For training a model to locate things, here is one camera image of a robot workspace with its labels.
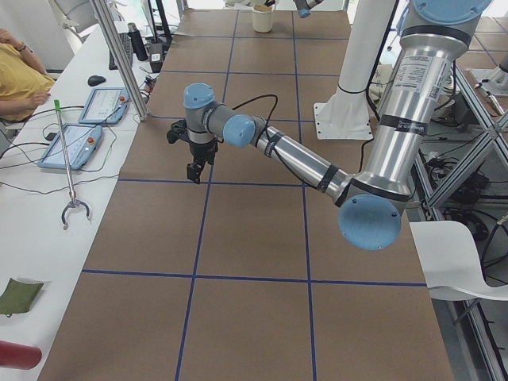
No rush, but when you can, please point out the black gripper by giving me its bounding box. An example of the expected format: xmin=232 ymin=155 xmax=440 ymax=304
xmin=187 ymin=139 xmax=218 ymax=184

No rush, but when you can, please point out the upper blue teach pendant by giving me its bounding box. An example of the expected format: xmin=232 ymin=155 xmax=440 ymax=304
xmin=79 ymin=87 xmax=130 ymax=125

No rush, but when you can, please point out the blue teach pendant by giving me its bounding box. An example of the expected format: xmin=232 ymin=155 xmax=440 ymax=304
xmin=37 ymin=123 xmax=102 ymax=171
xmin=79 ymin=87 xmax=130 ymax=125

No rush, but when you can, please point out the brown table mat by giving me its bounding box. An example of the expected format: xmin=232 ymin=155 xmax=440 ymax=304
xmin=40 ymin=10 xmax=453 ymax=380

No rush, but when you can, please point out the lower blue teach pendant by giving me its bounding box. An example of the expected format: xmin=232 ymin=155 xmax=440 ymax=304
xmin=37 ymin=123 xmax=102 ymax=171

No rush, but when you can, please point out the black water bottle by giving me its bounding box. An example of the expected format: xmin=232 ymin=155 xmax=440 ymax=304
xmin=127 ymin=22 xmax=148 ymax=61

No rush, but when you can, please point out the black computer mouse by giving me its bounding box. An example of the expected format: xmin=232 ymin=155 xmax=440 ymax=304
xmin=87 ymin=75 xmax=106 ymax=87

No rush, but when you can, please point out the black keyboard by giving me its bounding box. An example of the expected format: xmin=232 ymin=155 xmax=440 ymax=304
xmin=107 ymin=33 xmax=133 ymax=71

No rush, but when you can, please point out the cream swing-lid trash bin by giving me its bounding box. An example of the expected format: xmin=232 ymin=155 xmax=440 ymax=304
xmin=252 ymin=5 xmax=273 ymax=33

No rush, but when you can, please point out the person in yellow shirt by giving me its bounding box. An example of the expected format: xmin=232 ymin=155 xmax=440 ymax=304
xmin=1 ymin=29 xmax=55 ymax=122

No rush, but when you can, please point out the green bean bag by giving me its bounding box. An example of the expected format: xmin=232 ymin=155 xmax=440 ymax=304
xmin=1 ymin=279 xmax=44 ymax=318

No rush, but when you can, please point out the white chair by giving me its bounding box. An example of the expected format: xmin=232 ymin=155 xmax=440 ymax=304
xmin=410 ymin=221 xmax=507 ymax=302

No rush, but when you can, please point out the red cylinder bottle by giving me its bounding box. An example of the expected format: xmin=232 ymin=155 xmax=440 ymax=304
xmin=0 ymin=341 xmax=42 ymax=370

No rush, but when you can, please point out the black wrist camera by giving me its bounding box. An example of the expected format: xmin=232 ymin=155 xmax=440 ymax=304
xmin=166 ymin=119 xmax=190 ymax=144

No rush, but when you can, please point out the green-handled reacher grabber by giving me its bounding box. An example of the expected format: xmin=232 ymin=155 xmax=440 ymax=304
xmin=53 ymin=99 xmax=90 ymax=230

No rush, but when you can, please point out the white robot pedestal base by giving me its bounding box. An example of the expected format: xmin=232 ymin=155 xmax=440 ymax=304
xmin=314 ymin=0 xmax=398 ymax=140

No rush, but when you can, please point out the grey aluminium frame post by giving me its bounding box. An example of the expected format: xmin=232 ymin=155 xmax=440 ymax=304
xmin=89 ymin=0 xmax=148 ymax=121

